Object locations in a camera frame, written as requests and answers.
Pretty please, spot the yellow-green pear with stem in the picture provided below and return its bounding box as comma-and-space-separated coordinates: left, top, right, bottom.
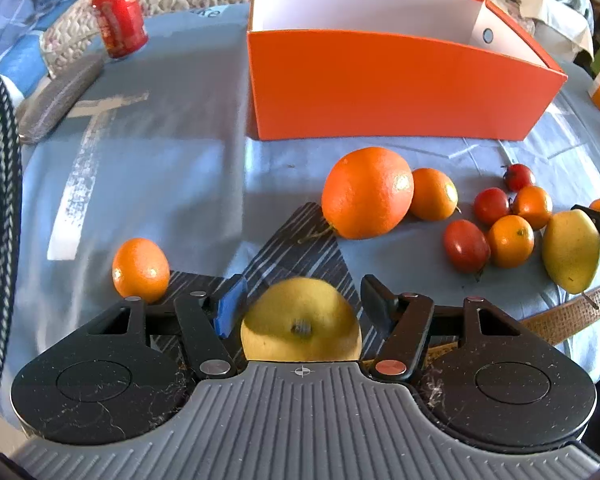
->
541, 209, 600, 295

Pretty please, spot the small kumquat orange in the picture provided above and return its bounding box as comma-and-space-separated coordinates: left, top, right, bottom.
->
112, 237, 170, 304

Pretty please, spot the yellow pear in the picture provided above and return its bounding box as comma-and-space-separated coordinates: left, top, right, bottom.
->
240, 278, 362, 362

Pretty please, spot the red plum tomato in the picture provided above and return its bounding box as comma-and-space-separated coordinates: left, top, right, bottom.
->
443, 220, 491, 274

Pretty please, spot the small orange citrus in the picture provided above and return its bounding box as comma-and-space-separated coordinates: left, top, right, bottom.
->
486, 214, 534, 269

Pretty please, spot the small mandarin orange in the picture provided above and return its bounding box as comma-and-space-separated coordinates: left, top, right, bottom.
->
410, 168, 458, 222

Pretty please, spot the large orange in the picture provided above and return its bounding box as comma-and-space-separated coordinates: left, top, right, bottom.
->
321, 146, 414, 240

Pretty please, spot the small orange tangerine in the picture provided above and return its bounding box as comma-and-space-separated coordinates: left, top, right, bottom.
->
510, 185, 553, 231

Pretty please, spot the wooden ruler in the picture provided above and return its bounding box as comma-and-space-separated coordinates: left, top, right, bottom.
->
360, 274, 600, 366

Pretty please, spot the red cherry tomato small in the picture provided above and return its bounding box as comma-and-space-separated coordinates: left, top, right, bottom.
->
474, 188, 509, 226

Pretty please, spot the light blue tablecloth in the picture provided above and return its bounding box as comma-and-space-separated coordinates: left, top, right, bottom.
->
0, 3, 600, 426

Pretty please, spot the grey glasses case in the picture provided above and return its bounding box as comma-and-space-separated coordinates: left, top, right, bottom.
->
17, 52, 106, 145

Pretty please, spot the orange cardboard box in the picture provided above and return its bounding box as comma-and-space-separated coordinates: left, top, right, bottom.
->
247, 0, 567, 141

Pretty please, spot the red soda can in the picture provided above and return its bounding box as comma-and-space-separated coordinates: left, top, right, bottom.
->
91, 0, 148, 58

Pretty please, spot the blue white striped cloth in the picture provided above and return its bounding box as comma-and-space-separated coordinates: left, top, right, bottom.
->
0, 0, 76, 106

